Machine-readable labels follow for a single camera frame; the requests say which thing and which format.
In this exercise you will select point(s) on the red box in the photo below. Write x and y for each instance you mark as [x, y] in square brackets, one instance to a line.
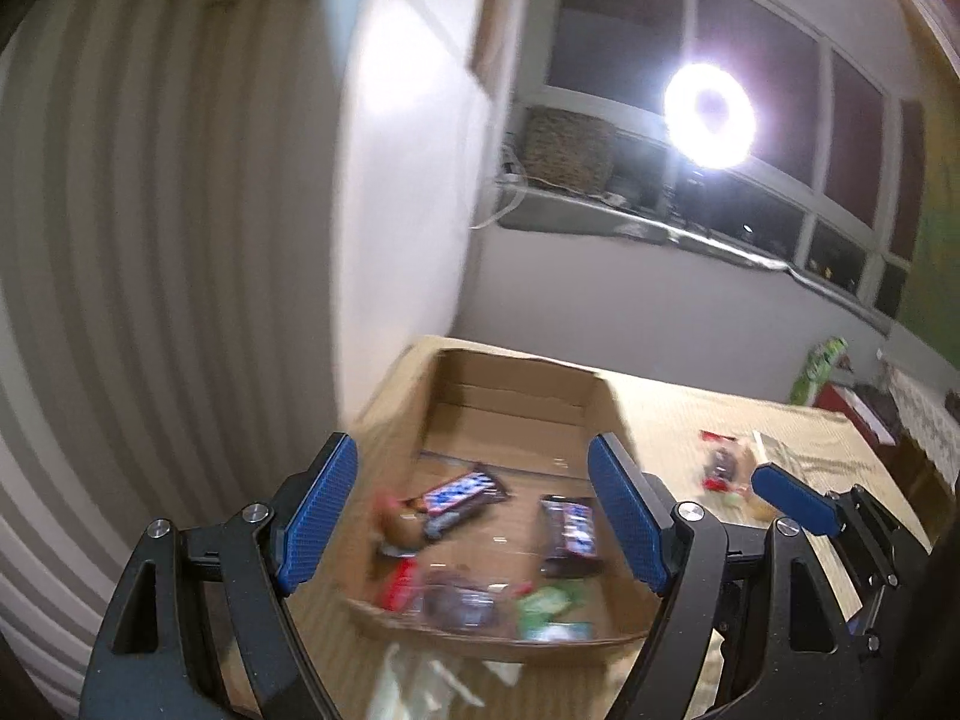
[840, 399]

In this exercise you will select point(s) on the brown chocolate bar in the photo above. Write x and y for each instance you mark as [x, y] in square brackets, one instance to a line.
[461, 499]

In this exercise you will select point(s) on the clear packet with red seal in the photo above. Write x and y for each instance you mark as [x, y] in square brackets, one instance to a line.
[724, 465]

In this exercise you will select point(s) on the window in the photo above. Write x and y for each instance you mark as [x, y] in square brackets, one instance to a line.
[622, 22]

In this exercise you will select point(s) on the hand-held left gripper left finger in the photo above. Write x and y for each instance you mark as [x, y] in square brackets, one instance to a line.
[315, 517]

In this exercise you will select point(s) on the white board panel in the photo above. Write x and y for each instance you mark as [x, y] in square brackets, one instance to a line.
[405, 202]

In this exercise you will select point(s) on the clear packet dark filling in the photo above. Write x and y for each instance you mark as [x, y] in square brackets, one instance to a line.
[459, 601]

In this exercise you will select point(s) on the cardboard box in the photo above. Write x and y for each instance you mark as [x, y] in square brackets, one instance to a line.
[510, 405]

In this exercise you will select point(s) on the small black packet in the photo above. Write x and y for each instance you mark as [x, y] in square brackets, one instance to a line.
[570, 532]

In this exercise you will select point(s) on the green jelly cup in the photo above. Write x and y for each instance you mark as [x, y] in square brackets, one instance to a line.
[551, 606]

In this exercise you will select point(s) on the wooden shelf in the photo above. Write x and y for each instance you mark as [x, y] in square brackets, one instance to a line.
[491, 30]

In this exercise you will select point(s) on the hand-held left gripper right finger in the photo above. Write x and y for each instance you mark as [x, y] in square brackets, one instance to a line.
[626, 517]

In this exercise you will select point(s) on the clear cracker packet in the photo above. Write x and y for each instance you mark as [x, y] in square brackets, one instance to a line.
[780, 450]

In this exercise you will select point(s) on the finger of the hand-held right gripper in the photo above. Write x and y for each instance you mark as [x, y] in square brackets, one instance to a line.
[795, 499]

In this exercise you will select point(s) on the brown pastry packet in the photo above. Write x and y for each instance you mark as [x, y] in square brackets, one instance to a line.
[399, 526]

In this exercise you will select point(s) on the white lace cloth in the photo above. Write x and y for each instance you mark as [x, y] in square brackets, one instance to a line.
[926, 420]

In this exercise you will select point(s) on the green gift bag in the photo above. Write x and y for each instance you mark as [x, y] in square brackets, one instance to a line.
[817, 371]

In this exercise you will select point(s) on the yellow green wall map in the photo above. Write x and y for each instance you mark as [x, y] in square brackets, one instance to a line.
[937, 270]

